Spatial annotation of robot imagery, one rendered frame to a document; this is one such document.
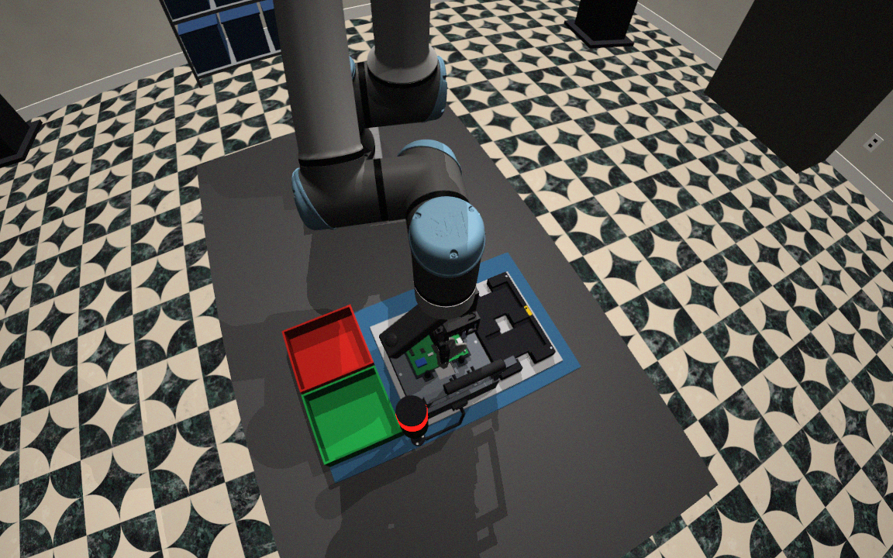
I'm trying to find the red bin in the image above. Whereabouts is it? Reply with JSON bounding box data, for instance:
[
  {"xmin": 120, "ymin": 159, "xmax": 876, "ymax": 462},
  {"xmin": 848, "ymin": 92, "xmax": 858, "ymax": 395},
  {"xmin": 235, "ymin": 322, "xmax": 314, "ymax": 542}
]
[{"xmin": 283, "ymin": 306, "xmax": 374, "ymax": 394}]

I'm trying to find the green circuit board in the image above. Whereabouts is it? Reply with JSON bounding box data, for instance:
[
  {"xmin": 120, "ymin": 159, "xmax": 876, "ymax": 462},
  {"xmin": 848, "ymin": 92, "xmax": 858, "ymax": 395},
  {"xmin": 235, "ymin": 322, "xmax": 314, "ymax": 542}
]
[{"xmin": 406, "ymin": 334, "xmax": 468, "ymax": 376}]

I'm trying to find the green open-top bin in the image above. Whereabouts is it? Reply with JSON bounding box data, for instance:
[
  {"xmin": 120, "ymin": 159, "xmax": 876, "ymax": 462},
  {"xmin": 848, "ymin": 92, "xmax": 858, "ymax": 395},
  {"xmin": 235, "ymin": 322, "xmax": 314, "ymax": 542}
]
[{"xmin": 303, "ymin": 367, "xmax": 404, "ymax": 467}]

